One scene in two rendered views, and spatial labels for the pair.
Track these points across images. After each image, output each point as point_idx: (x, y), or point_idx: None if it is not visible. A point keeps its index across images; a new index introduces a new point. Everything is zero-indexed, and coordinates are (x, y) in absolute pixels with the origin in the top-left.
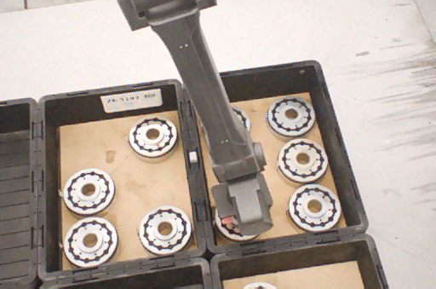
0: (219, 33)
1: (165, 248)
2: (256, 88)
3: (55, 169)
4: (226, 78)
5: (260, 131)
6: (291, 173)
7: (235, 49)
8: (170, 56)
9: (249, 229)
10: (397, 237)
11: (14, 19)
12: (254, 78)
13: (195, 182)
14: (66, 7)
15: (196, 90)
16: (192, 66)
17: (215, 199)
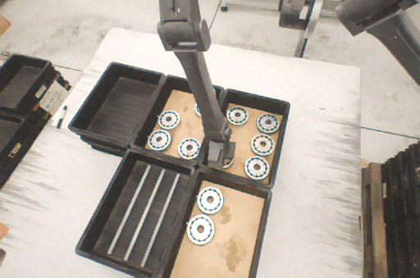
0: (261, 75)
1: (185, 156)
2: (258, 104)
3: (162, 105)
4: (244, 95)
5: (251, 124)
6: (254, 148)
7: (264, 84)
8: (235, 78)
9: (212, 164)
10: (294, 197)
11: None
12: (257, 99)
13: None
14: None
15: (194, 91)
16: (192, 79)
17: None
